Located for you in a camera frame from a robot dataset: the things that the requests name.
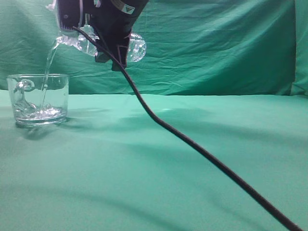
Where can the green table cloth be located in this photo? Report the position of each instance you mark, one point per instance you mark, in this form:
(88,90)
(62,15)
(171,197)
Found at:
(109,167)

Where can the clear glass mug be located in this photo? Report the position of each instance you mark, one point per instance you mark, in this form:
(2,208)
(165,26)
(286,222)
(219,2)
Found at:
(38,99)

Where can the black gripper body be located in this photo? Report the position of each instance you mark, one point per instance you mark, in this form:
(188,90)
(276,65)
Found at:
(112,20)

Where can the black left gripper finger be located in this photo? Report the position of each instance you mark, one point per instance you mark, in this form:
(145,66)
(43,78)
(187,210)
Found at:
(70,14)

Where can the green backdrop cloth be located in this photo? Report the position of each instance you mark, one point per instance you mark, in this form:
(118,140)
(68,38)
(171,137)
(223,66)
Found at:
(194,47)

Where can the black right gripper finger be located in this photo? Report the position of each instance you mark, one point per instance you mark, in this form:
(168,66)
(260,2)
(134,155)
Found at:
(118,48)

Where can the clear plastic water bottle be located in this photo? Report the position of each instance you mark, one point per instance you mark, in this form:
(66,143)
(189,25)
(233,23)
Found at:
(85,41)

